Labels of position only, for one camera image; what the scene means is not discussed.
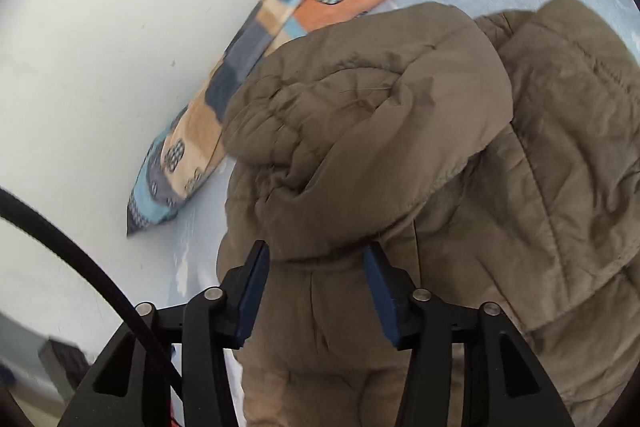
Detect brown quilted jacket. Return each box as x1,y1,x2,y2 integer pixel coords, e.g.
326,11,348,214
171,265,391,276
216,0,640,427

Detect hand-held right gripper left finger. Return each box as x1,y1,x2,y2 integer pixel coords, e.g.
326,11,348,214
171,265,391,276
57,239,271,427

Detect dark box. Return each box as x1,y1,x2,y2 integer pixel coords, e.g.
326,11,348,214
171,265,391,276
37,339,94,404

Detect black cable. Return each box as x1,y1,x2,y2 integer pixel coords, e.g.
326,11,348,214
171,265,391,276
0,187,184,394

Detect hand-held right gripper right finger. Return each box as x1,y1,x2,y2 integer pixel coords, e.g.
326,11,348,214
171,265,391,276
362,242,576,427

